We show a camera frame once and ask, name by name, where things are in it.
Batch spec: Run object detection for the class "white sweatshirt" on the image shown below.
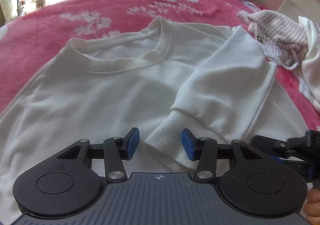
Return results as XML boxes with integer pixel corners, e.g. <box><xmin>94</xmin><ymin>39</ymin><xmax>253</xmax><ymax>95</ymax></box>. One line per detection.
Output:
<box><xmin>1</xmin><ymin>17</ymin><xmax>307</xmax><ymax>224</ymax></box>

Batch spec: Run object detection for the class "person right hand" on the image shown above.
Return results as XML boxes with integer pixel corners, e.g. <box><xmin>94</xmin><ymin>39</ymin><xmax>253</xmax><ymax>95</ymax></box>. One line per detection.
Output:
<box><xmin>304</xmin><ymin>188</ymin><xmax>320</xmax><ymax>225</ymax></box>

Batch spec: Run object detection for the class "beige knitted sweater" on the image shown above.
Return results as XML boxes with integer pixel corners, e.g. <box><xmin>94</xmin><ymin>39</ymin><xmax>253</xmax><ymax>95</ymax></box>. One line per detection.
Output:
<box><xmin>237</xmin><ymin>10</ymin><xmax>308</xmax><ymax>71</ymax></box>

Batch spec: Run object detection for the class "white fluffy garment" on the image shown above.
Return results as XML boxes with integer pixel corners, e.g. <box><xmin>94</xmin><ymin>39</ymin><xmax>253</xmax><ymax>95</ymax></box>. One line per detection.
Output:
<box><xmin>299</xmin><ymin>16</ymin><xmax>319</xmax><ymax>112</ymax></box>

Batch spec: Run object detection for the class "pink floral blanket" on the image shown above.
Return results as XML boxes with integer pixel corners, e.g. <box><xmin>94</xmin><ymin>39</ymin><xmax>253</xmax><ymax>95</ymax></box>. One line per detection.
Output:
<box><xmin>0</xmin><ymin>0</ymin><xmax>320</xmax><ymax>138</ymax></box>

